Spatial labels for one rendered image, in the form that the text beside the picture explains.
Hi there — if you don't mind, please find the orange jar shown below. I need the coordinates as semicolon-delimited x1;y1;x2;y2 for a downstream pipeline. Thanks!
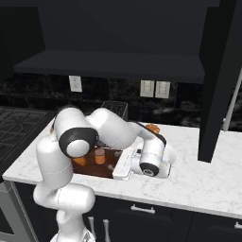
94;148;107;165

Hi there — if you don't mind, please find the dark cabinet door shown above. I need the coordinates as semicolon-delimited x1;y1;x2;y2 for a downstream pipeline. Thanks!
197;0;242;164

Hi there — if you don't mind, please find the dark wire basket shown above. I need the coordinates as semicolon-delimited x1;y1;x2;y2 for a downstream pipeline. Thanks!
101;100;130;122

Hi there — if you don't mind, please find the orange pastry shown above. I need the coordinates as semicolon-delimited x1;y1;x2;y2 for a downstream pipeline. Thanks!
72;155;87;167

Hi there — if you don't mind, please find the grey oven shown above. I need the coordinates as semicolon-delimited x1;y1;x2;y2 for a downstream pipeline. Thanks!
0;180;36;242

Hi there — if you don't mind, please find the white cabinet door handle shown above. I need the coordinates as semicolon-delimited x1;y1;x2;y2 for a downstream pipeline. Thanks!
221;67;242;132

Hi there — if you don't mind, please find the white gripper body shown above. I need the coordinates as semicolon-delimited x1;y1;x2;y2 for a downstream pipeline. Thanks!
112;147;142;182

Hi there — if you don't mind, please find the black hob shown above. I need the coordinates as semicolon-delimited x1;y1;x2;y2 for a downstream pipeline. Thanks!
0;106;58;178

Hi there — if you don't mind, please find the dark wall shelf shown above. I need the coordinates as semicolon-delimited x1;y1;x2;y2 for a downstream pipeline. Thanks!
13;49;206;85

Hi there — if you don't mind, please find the white wall outlet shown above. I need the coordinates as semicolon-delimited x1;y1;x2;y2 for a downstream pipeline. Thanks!
139;79;155;98
154;80;171;99
68;75;83;94

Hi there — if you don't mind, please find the brown croissant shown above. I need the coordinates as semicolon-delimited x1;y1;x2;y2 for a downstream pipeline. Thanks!
145;123;161;134

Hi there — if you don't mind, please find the dark cupboard door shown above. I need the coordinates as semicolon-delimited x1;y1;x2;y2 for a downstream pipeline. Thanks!
97;198;118;242
82;201;99;242

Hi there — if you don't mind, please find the dark drawer front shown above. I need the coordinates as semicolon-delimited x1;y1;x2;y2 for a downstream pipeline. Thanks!
187;211;242;242
114;199;195;232

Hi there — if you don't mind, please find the white cupboard handle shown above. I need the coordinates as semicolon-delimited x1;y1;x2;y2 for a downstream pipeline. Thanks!
87;216;97;242
102;218;112;242

